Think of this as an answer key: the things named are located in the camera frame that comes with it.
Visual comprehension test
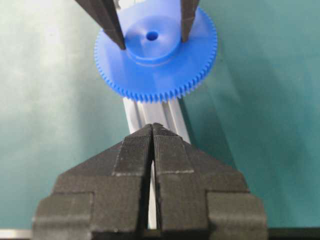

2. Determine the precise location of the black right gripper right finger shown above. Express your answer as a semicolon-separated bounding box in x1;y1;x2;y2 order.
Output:
152;123;268;240

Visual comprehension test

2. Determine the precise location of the long aluminium extrusion rail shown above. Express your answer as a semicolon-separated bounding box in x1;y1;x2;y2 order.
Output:
123;98;190;234

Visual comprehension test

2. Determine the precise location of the large blue plastic gear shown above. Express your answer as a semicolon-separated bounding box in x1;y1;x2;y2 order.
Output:
94;0;218;103

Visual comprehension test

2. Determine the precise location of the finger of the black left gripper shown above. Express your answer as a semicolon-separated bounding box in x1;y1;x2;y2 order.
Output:
180;0;200;43
76;0;126;50

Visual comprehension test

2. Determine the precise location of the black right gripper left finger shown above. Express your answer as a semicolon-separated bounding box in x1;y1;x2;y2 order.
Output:
32;124;153;240

